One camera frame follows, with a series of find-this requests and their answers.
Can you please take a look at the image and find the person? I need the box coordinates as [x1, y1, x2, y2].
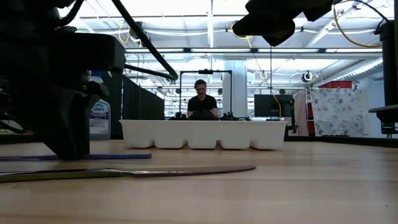
[186, 78, 220, 121]

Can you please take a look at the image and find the floral hanging cloth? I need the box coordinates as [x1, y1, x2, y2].
[310, 88, 365, 138]

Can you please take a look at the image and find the black background frame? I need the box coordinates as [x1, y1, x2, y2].
[178, 68, 233, 121]

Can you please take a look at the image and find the white hanging cloth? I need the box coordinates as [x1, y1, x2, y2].
[293, 89, 312, 136]

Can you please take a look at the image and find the white cutlery organizer tray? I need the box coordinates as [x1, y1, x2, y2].
[119, 119, 289, 151]

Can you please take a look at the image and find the black background monitor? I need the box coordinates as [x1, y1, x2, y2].
[254, 94, 295, 121]

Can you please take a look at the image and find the black curtain partition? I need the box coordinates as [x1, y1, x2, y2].
[102, 70, 165, 140]

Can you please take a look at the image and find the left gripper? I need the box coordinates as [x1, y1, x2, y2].
[0, 26, 127, 161]

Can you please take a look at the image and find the Dawn spray bottle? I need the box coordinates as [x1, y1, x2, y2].
[88, 70, 112, 141]

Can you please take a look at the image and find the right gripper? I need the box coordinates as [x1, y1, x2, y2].
[231, 0, 335, 48]

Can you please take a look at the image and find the black upright post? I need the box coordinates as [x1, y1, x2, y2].
[379, 19, 398, 107]

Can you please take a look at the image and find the white building column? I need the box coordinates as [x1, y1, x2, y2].
[221, 60, 249, 119]

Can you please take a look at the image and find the yellow looped cable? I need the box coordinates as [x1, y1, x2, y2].
[332, 2, 384, 49]

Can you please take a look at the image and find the black side shelf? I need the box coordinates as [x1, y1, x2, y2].
[368, 105, 398, 135]

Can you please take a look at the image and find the yellow hanging cable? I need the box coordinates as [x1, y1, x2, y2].
[229, 24, 282, 121]

